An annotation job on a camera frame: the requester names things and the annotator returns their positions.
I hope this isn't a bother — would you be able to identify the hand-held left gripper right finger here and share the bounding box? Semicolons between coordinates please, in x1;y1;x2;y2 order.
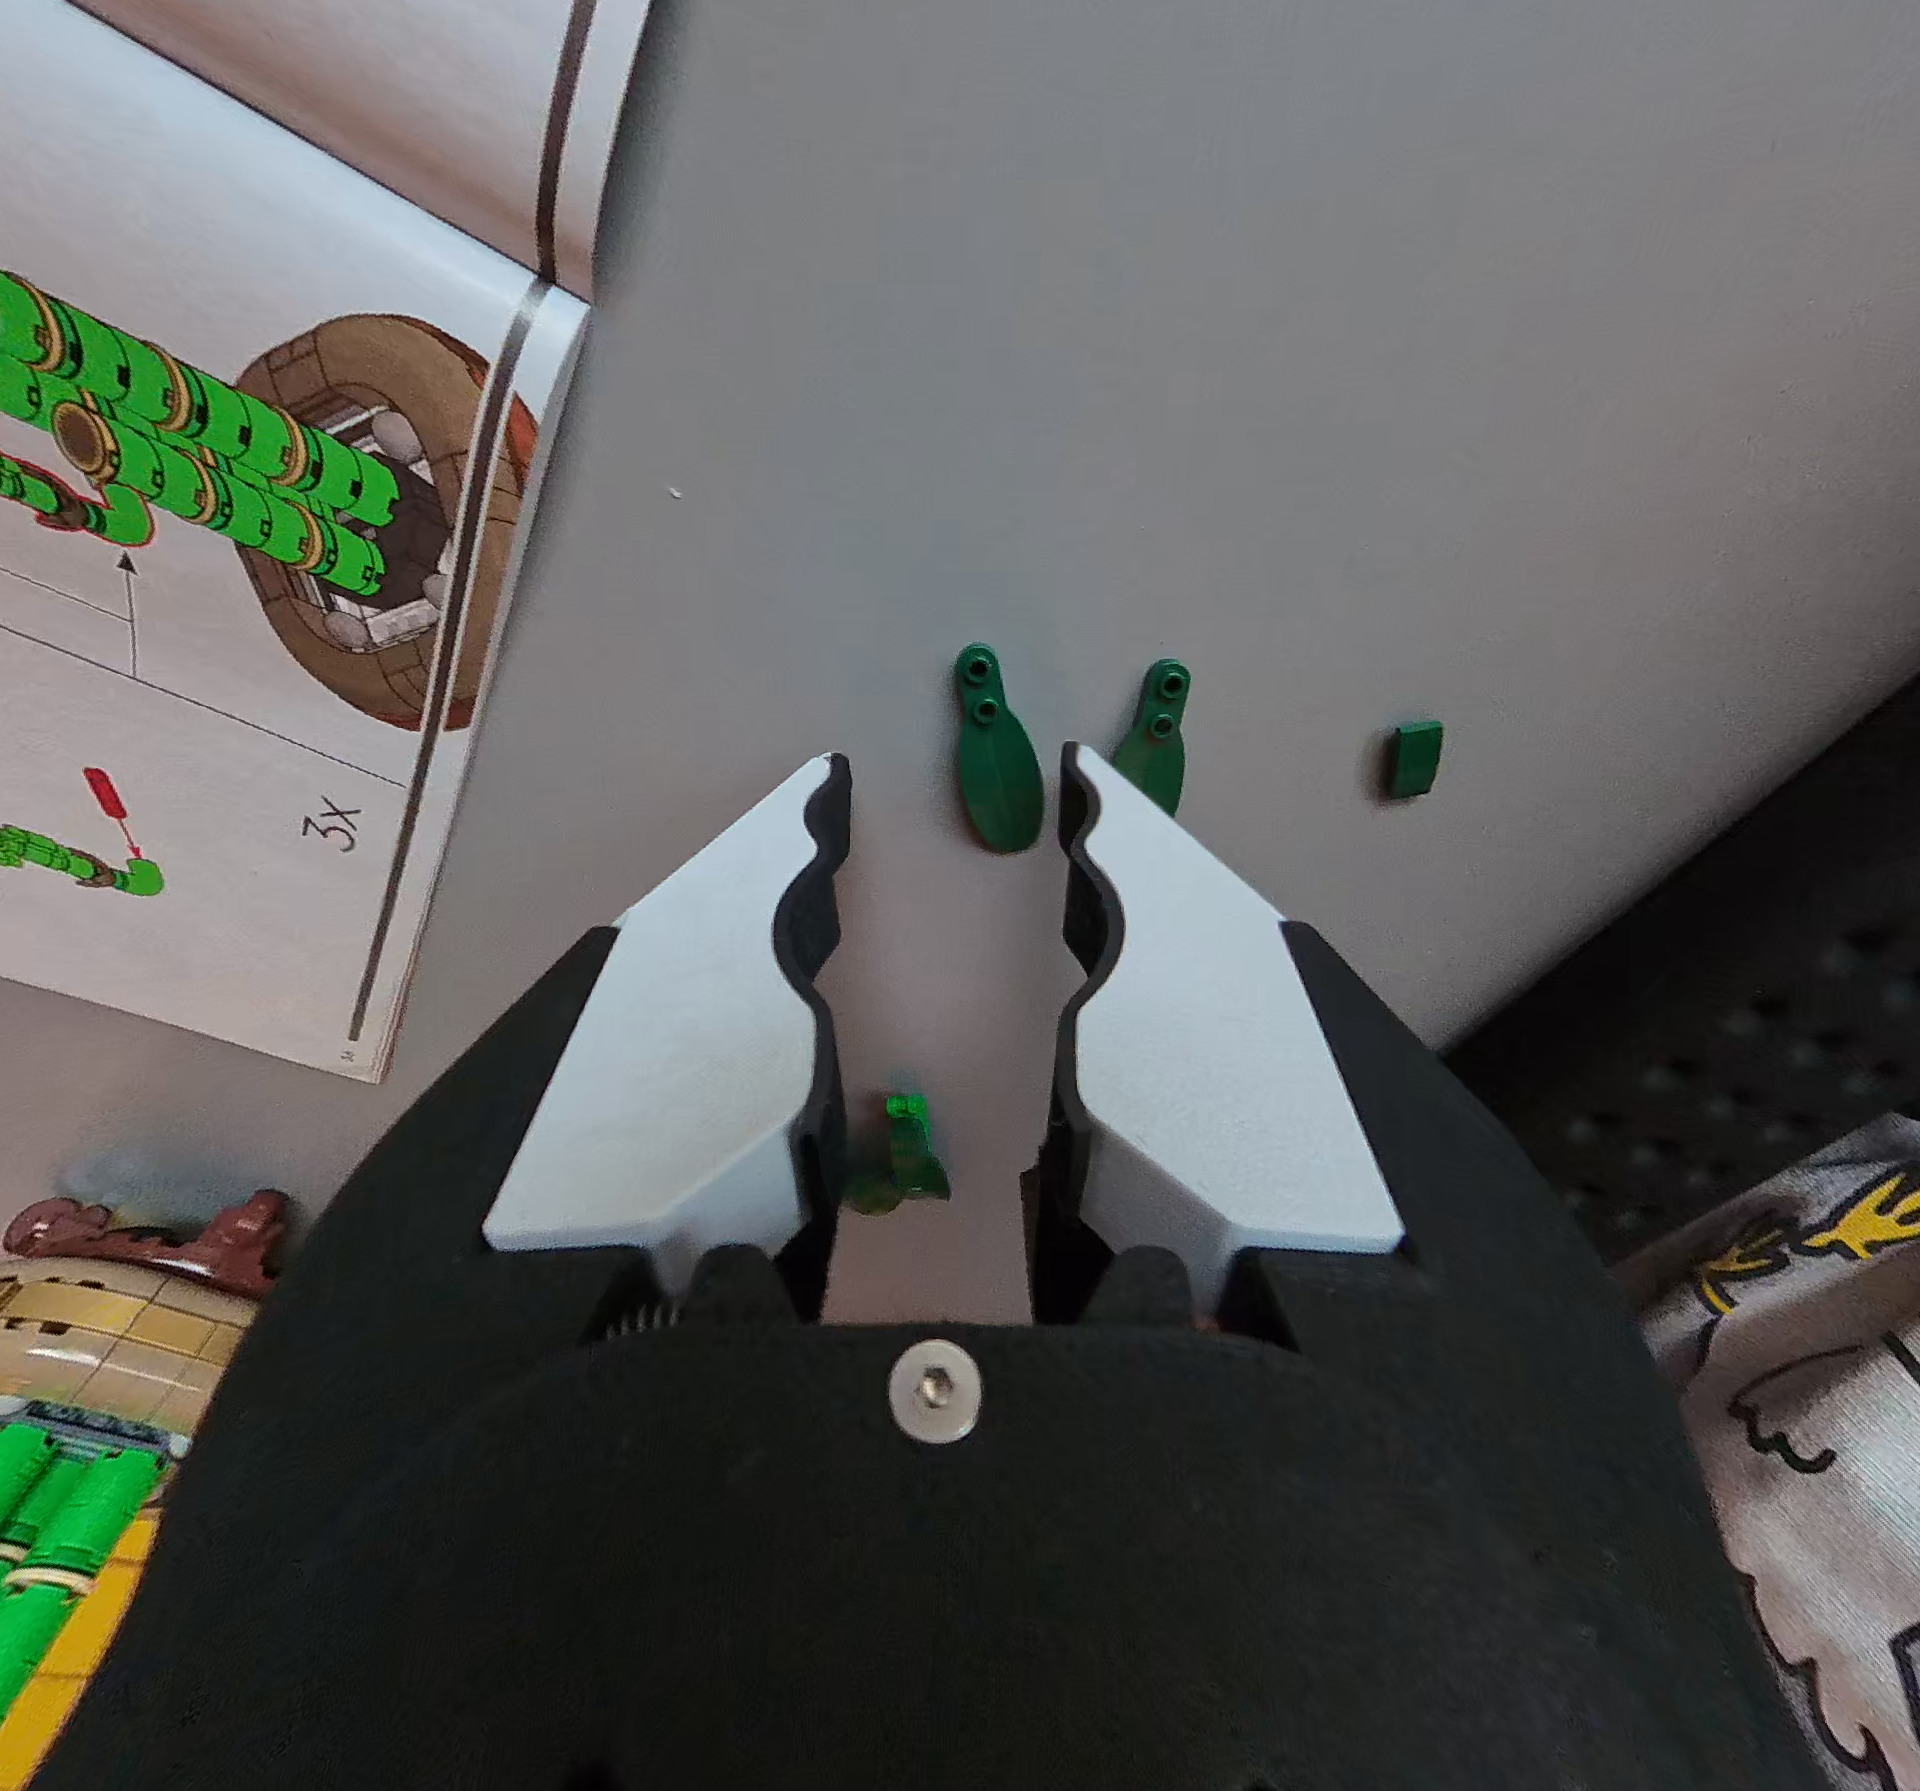
1026;740;1407;1327

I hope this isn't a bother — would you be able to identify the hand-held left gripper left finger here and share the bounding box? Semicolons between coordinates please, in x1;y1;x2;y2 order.
483;754;851;1327

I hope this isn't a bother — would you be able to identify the small bright green lego piece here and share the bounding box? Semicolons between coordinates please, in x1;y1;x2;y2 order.
838;1087;960;1216

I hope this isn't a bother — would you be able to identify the dark green lego leaf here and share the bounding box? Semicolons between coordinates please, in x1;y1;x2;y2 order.
1111;663;1189;815
960;641;1041;861

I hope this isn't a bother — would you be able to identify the lego bamboo model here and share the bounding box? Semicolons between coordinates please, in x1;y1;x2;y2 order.
0;1183;298;1741

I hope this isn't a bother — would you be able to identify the lego instruction booklet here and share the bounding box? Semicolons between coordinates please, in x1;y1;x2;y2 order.
0;0;689;1087

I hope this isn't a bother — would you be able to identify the black perforated panel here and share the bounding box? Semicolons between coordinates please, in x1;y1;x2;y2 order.
1437;678;1920;1268

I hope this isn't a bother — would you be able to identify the person's grey printed clothing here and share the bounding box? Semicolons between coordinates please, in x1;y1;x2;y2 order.
1615;1110;1920;1791

